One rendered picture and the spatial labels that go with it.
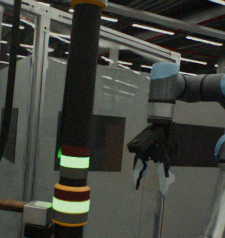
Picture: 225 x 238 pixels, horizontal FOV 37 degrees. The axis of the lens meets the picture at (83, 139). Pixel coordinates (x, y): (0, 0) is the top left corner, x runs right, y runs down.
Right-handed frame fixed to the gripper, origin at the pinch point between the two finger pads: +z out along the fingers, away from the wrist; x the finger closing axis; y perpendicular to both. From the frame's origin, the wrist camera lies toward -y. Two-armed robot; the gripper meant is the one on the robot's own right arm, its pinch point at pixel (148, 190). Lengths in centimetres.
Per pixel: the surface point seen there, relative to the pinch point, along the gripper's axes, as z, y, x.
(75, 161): -13, -52, -26
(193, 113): -40, 323, 173
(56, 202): -8, -53, -25
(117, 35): -56, 31, 46
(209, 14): -394, 943, 505
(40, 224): -5, -54, -23
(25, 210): -6, -55, -22
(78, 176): -11, -51, -27
